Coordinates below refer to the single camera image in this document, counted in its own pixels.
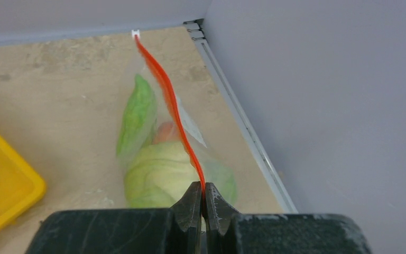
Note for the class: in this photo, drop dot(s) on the aluminium frame rail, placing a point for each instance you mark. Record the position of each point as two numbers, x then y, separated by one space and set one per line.
266 168

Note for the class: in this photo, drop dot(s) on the clear orange zip bag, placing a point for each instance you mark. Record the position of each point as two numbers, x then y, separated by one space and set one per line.
170 107

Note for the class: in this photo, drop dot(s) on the green toy leaf vegetable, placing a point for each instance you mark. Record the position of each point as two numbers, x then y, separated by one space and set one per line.
138 118

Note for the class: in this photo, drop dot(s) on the green toy cabbage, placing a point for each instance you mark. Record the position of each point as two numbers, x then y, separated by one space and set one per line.
161 173

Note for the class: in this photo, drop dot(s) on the yellow plastic bin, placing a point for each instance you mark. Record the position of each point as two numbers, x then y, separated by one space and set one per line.
20 185

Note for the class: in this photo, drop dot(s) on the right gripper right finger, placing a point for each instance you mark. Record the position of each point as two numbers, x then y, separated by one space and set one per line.
220 222

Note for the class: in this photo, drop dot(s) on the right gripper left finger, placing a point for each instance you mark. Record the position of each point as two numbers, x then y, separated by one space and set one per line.
185 234

